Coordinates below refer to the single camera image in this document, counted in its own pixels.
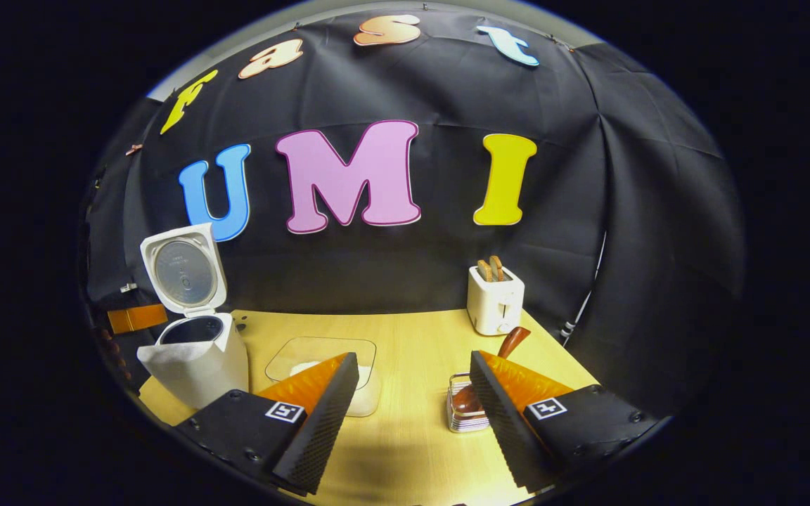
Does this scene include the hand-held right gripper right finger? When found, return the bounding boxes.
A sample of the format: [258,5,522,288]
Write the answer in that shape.
[470,350,660,493]

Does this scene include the white rice cooker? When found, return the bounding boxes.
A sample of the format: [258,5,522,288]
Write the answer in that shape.
[138,223,250,410]

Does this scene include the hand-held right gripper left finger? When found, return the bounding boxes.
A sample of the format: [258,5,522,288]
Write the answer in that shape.
[176,351,361,496]

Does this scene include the brown wooden spoon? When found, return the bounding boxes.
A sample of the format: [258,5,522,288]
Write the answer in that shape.
[453,327,531,415]

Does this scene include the white toaster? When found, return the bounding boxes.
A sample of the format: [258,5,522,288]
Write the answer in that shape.
[467,266,525,336]

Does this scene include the metal wire chopstick holder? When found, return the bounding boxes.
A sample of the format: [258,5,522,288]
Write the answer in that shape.
[446,372,490,434]

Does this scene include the black backdrop cloth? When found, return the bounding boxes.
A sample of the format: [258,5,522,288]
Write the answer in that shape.
[82,4,747,422]

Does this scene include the clear glass container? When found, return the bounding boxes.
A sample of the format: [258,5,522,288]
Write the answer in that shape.
[265,337,382,418]

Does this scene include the white rice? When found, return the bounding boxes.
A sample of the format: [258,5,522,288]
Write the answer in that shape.
[291,361,379,415]

